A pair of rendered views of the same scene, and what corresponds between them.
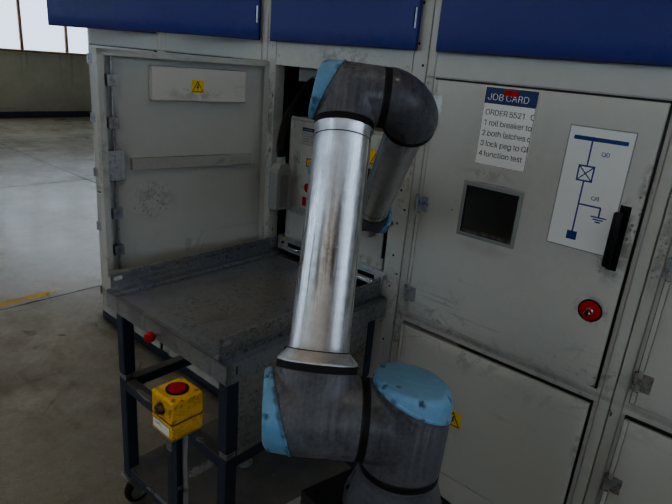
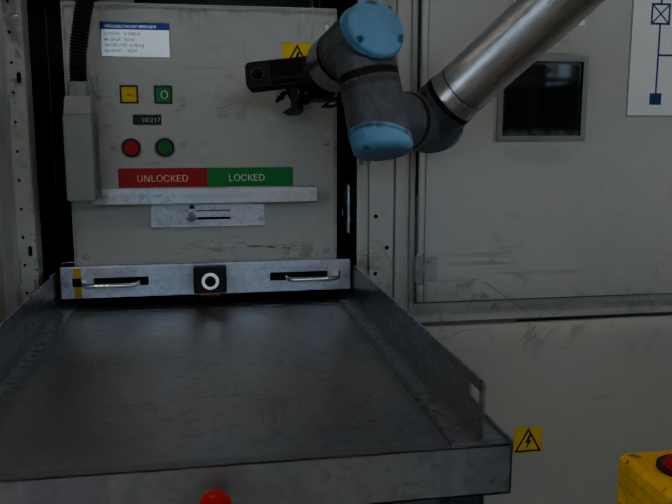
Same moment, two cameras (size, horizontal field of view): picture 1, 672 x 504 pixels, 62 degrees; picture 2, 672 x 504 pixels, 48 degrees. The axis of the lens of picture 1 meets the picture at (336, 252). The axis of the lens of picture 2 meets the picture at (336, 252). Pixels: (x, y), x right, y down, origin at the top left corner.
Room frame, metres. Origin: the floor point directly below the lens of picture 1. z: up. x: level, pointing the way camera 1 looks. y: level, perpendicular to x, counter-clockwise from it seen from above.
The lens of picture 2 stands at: (0.89, 0.94, 1.17)
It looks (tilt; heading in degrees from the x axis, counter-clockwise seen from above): 9 degrees down; 310
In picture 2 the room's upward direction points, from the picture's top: straight up
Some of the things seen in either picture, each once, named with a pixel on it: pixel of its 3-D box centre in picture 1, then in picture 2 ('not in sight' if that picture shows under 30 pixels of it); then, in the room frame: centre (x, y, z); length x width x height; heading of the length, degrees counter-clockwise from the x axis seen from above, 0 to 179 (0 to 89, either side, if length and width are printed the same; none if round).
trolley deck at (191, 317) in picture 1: (250, 302); (212, 379); (1.69, 0.27, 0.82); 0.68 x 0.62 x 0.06; 140
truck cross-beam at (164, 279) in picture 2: (331, 258); (210, 276); (1.99, 0.02, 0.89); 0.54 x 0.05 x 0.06; 50
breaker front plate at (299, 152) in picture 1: (334, 193); (206, 142); (1.98, 0.03, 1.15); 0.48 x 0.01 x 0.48; 50
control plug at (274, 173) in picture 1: (280, 185); (82, 148); (2.06, 0.23, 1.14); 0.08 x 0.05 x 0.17; 140
